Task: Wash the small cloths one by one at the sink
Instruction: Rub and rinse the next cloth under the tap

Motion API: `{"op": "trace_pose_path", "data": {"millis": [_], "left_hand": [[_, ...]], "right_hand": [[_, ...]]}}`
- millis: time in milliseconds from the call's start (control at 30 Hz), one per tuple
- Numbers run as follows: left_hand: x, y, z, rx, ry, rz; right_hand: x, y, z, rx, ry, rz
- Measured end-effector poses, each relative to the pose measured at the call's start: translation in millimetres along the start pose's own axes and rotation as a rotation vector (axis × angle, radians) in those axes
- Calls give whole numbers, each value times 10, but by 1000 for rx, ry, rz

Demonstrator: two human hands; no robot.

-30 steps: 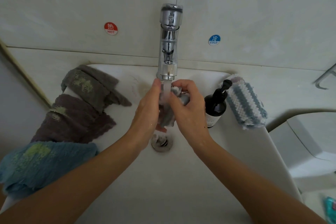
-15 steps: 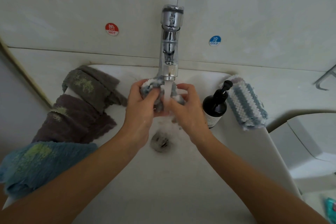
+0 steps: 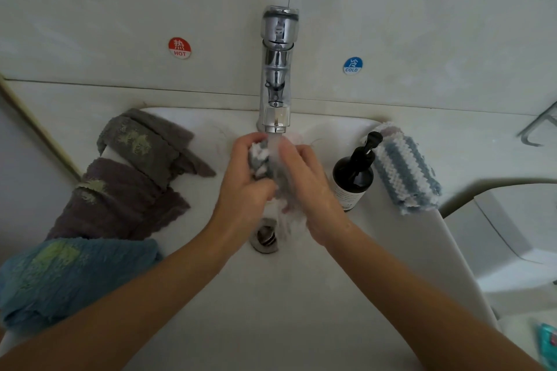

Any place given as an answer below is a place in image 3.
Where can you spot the person's right forearm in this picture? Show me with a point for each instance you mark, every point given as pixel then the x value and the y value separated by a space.
pixel 435 310

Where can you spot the person's left hand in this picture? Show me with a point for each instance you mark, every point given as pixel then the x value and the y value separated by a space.
pixel 242 197

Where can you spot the metal wall shelf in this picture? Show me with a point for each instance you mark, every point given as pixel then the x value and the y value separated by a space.
pixel 538 123

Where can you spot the brown cloth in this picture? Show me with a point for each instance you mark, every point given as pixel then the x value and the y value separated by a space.
pixel 117 205

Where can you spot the person's left forearm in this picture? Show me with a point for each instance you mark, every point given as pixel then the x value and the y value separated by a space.
pixel 122 310

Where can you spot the teal tube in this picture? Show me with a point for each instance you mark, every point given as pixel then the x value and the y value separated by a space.
pixel 547 345

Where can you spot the chrome faucet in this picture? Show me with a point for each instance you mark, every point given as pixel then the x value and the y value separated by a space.
pixel 277 71

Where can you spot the pink white striped cloth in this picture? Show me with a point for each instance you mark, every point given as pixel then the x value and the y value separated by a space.
pixel 387 129

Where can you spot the blue round sticker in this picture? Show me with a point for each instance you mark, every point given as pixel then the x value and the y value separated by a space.
pixel 352 65

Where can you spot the red round sticker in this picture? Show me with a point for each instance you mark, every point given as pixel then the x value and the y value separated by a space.
pixel 179 47

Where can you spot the blue stained cloth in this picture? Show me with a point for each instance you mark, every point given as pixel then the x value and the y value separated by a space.
pixel 65 284

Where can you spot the metal sink drain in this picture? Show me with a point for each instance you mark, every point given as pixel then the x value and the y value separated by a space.
pixel 264 236

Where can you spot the black pump soap bottle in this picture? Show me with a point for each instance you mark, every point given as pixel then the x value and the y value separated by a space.
pixel 352 179

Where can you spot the person's right hand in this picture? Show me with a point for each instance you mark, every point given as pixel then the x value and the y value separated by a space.
pixel 313 192

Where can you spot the white toilet lid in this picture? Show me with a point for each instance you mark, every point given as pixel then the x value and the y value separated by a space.
pixel 527 340

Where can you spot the white ceramic sink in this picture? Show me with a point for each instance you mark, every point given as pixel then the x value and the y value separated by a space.
pixel 296 310

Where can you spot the white toilet tank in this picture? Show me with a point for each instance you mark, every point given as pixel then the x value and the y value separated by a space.
pixel 513 240

